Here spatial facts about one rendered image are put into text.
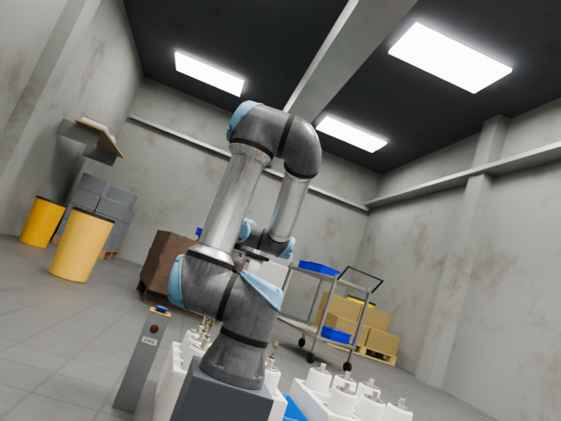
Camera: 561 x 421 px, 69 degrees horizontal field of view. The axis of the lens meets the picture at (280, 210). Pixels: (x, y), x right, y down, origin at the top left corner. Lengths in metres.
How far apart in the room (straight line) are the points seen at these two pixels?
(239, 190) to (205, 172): 7.60
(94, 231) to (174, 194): 4.89
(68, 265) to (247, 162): 2.91
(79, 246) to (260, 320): 2.92
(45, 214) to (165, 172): 3.51
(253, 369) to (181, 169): 7.76
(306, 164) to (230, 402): 0.57
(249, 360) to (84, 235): 2.92
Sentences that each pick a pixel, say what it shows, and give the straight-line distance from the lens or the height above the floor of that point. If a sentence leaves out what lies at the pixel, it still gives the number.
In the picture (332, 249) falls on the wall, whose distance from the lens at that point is 8.88.
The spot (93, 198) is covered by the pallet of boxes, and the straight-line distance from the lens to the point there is 6.89.
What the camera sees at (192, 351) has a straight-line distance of 1.41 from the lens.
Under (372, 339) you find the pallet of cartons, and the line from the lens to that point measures 5.90.
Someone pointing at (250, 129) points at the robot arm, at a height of 0.86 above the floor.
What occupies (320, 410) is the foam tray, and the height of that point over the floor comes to 0.17.
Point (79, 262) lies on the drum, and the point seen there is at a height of 0.16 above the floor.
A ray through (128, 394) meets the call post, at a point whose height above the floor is 0.05.
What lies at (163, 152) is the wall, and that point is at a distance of 8.67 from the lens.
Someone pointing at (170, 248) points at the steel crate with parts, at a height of 0.51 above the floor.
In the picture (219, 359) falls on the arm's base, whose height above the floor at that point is 0.33.
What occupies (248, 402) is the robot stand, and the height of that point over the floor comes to 0.28.
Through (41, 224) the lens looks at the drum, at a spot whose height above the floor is 0.27.
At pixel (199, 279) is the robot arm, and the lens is 0.93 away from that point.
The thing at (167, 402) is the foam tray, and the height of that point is 0.09.
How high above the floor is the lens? 0.53
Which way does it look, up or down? 10 degrees up
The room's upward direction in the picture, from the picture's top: 19 degrees clockwise
